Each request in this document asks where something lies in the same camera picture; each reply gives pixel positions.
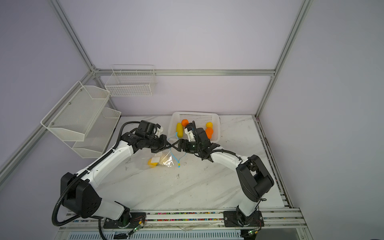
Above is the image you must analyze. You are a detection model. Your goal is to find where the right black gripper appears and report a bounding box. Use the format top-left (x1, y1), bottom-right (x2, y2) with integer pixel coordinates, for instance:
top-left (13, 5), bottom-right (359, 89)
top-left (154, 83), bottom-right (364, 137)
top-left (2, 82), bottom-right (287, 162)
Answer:
top-left (171, 140), bottom-right (202, 153)

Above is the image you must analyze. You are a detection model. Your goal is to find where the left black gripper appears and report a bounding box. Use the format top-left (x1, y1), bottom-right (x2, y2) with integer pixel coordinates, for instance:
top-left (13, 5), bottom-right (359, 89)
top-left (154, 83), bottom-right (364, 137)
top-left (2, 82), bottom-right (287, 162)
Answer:
top-left (145, 134), bottom-right (172, 154)

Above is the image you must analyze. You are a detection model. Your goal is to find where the clear zip top bag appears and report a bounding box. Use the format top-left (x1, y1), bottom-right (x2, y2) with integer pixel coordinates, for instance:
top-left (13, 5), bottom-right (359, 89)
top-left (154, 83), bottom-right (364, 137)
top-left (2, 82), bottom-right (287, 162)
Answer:
top-left (148, 134), bottom-right (186, 168)

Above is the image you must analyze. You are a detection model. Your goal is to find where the white garlic bulb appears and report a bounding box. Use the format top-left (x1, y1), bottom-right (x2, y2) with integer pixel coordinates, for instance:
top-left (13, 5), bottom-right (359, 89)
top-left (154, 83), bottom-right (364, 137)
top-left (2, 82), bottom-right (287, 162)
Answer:
top-left (159, 151), bottom-right (175, 168)

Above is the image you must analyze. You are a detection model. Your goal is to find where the yellow peach fruit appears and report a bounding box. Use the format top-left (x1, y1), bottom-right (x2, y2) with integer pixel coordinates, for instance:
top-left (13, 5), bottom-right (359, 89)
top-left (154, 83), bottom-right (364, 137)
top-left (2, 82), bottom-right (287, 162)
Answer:
top-left (148, 156), bottom-right (161, 168)

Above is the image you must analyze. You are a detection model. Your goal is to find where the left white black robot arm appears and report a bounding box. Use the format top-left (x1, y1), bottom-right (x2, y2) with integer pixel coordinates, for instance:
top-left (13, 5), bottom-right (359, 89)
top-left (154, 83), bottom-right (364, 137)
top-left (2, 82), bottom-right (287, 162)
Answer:
top-left (52, 120), bottom-right (171, 228)

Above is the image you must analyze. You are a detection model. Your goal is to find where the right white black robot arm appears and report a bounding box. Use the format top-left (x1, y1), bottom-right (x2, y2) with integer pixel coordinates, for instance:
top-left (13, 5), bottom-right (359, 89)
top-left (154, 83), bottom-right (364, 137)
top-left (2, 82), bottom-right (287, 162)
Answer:
top-left (171, 123), bottom-right (275, 228)

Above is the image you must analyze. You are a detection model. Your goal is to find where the orange tangerine top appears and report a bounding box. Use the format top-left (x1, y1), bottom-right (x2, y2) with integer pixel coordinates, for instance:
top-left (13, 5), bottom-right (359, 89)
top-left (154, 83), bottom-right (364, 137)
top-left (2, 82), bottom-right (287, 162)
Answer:
top-left (181, 119), bottom-right (189, 127)

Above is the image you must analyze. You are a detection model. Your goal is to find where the yellow green mango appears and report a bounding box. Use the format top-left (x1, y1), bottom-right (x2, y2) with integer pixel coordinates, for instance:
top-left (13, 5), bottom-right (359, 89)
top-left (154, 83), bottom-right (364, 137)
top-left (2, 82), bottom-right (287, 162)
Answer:
top-left (176, 123), bottom-right (184, 139)

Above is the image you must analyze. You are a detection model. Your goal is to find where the orange tangerine bottom left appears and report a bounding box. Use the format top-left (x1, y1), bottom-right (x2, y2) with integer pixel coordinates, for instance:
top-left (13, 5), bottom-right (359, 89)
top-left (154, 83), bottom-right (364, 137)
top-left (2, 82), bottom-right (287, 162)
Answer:
top-left (206, 129), bottom-right (214, 135)

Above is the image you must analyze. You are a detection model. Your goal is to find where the white perforated plastic basket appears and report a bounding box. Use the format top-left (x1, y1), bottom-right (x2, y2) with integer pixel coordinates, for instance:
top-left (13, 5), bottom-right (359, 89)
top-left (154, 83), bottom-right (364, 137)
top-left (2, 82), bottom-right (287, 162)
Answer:
top-left (167, 111), bottom-right (222, 143)

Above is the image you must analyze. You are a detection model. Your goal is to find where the small yellow lemon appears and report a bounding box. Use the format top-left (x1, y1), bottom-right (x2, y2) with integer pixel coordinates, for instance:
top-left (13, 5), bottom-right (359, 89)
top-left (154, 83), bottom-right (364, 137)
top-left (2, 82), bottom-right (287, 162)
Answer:
top-left (206, 122), bottom-right (213, 130)

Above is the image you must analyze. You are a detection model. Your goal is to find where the white mesh two-tier shelf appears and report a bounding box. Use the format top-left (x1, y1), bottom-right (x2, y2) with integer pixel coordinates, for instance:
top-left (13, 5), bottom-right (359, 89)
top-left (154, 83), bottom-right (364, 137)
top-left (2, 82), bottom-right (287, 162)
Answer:
top-left (41, 82), bottom-right (121, 159)

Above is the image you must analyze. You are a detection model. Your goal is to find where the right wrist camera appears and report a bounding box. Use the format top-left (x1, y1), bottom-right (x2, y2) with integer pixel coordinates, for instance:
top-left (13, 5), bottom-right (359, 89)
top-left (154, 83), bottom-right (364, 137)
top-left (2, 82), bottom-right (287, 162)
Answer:
top-left (185, 123), bottom-right (196, 142)

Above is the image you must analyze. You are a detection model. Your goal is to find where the white wire wall basket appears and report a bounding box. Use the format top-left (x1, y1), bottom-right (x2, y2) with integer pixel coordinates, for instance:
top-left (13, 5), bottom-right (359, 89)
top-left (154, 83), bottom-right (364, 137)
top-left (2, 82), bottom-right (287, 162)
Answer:
top-left (105, 65), bottom-right (157, 97)

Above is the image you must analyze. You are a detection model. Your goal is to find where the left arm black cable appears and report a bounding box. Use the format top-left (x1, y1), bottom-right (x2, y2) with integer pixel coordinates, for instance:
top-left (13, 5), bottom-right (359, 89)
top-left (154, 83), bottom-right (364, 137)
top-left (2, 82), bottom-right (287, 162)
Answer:
top-left (51, 120), bottom-right (142, 240)

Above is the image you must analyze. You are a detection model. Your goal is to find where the aluminium front rail base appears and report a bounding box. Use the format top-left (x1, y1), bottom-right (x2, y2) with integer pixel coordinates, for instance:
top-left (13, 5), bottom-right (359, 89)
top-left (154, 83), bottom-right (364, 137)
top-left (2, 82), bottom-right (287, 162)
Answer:
top-left (55, 208), bottom-right (313, 240)

